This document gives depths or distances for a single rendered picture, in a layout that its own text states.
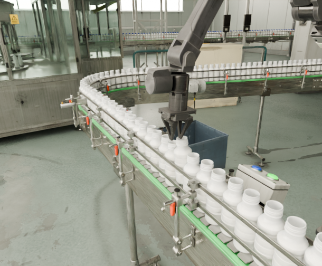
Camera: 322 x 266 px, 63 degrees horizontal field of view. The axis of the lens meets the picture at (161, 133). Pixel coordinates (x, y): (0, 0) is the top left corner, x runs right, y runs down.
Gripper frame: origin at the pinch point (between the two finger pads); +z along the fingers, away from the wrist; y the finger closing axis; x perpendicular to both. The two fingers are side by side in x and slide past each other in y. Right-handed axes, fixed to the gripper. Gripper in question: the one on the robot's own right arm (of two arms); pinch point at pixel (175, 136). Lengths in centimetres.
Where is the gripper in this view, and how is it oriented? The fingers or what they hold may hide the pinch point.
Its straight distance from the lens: 83.4
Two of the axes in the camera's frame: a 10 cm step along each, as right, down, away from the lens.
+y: -8.7, 1.4, -4.8
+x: 5.0, 3.2, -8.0
